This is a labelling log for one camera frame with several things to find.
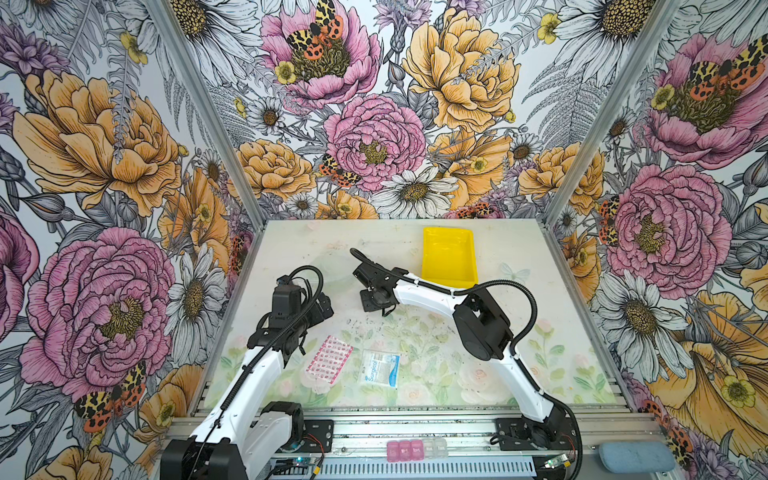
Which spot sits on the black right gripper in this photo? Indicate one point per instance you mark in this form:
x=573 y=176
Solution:
x=367 y=305

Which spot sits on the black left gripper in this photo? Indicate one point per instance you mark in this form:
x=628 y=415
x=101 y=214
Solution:
x=317 y=316

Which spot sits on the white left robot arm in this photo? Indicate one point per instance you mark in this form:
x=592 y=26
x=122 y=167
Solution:
x=240 y=396

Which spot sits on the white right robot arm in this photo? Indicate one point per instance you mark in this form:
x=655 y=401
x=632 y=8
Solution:
x=485 y=332

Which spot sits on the yellow plastic bin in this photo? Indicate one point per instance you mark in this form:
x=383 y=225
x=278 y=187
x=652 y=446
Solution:
x=449 y=258

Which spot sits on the pink dotted blister pack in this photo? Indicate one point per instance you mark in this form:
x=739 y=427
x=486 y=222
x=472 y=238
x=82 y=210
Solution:
x=329 y=360

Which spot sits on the clear blue-white sachet packet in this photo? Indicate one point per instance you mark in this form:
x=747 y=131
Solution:
x=380 y=369

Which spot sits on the pink pill organiser box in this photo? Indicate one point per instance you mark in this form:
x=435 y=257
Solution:
x=416 y=450

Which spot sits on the blue-grey foam pad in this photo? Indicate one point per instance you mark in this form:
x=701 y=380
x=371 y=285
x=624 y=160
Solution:
x=636 y=457

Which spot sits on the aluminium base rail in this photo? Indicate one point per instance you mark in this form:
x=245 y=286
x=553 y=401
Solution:
x=481 y=445

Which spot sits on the left aluminium corner post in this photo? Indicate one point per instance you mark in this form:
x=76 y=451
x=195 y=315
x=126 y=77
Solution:
x=172 y=36

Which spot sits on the aluminium corner frame post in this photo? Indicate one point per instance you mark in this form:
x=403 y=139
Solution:
x=659 y=20

